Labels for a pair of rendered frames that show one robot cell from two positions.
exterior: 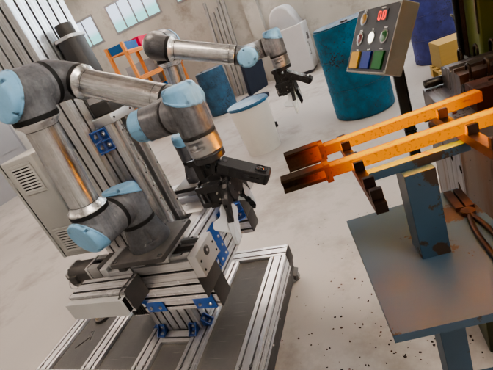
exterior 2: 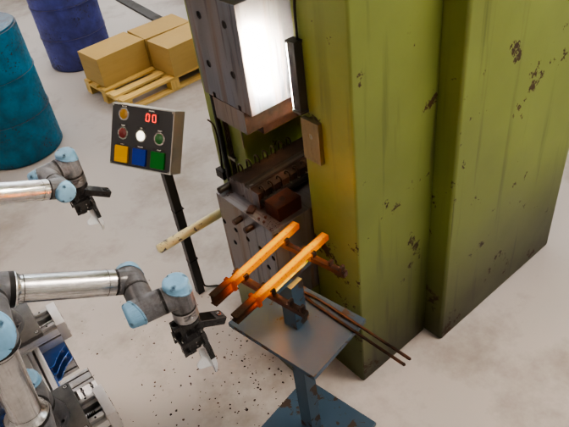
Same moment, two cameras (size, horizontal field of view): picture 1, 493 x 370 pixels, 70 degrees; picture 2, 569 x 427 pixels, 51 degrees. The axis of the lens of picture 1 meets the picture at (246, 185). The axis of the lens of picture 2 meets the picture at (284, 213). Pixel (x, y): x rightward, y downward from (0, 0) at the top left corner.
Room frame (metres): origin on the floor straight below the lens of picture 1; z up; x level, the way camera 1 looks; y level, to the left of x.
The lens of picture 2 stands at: (-0.16, 0.85, 2.41)
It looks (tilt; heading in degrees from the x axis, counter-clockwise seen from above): 39 degrees down; 303
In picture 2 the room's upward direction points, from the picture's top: 8 degrees counter-clockwise
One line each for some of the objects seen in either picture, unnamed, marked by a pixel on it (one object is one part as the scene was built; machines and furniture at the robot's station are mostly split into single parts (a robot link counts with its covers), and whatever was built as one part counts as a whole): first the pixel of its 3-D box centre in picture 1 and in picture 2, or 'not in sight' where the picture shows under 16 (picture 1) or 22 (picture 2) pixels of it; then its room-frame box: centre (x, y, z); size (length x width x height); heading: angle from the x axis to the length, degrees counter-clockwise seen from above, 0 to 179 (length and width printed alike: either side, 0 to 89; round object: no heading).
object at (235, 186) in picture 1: (216, 177); (189, 331); (0.74, 0.06, 1.07); 0.09 x 0.08 x 0.12; 64
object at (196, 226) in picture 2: not in sight; (196, 226); (1.39, -0.76, 0.62); 0.44 x 0.05 x 0.05; 68
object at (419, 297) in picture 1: (431, 251); (296, 322); (0.61, -0.32, 0.75); 0.40 x 0.30 x 0.02; 168
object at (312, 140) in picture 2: not in sight; (312, 141); (0.69, -0.72, 1.27); 0.09 x 0.02 x 0.17; 158
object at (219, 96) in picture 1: (216, 90); not in sight; (7.36, -0.21, 0.45); 0.61 x 0.59 x 0.89; 155
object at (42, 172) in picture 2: (252, 53); (46, 177); (1.56, -0.24, 1.23); 0.11 x 0.11 x 0.08; 72
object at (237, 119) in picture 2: not in sight; (272, 93); (0.96, -0.91, 1.32); 0.42 x 0.20 x 0.10; 68
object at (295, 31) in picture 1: (291, 40); not in sight; (7.82, -2.10, 0.72); 0.73 x 0.65 x 1.44; 64
